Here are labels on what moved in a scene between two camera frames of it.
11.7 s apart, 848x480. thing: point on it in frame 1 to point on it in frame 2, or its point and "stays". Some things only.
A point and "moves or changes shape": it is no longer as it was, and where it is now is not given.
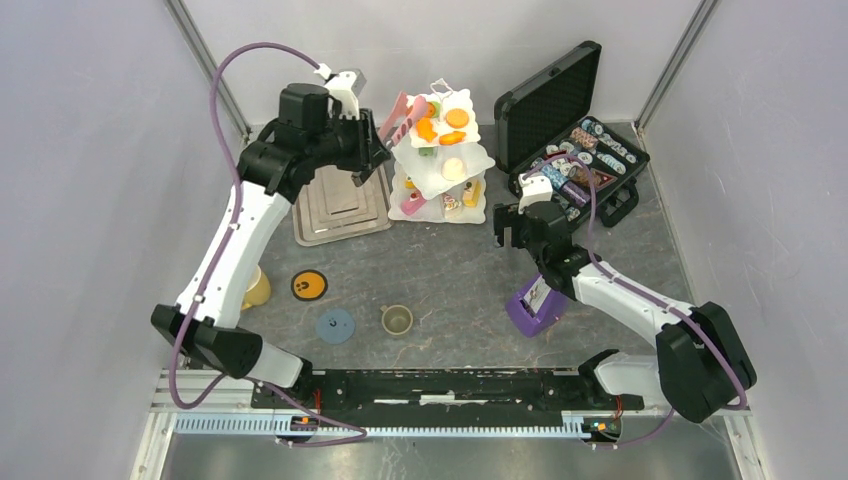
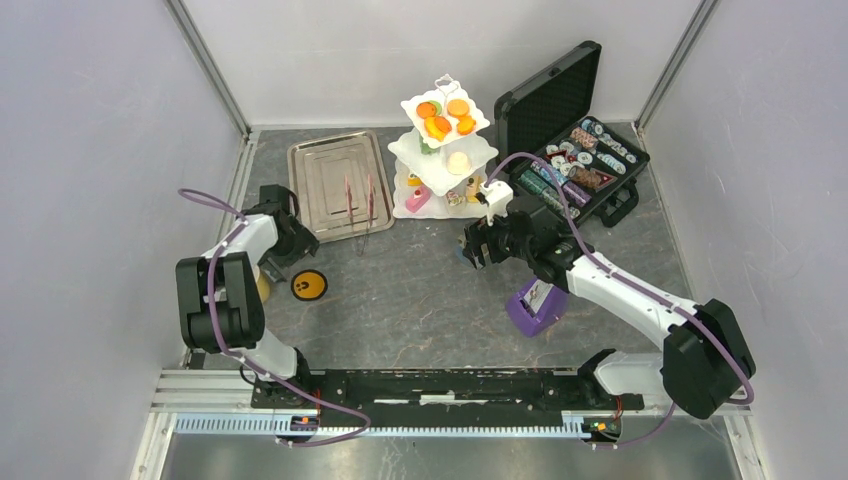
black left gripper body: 346,143 to 293,246
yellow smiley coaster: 309,284 stays
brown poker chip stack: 581,175 stays
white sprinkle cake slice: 452,208 moves or changes shape
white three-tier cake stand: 438,173 stays
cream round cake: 453,169 moves or changes shape
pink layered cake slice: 414,203 moves or changes shape
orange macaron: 457,118 moves or changes shape
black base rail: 445,391 stays
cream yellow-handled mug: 258,291 stays
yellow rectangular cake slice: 471,195 stays
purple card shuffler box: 536,307 stays
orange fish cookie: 452,138 to 465,125
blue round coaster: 335,326 to 459,254
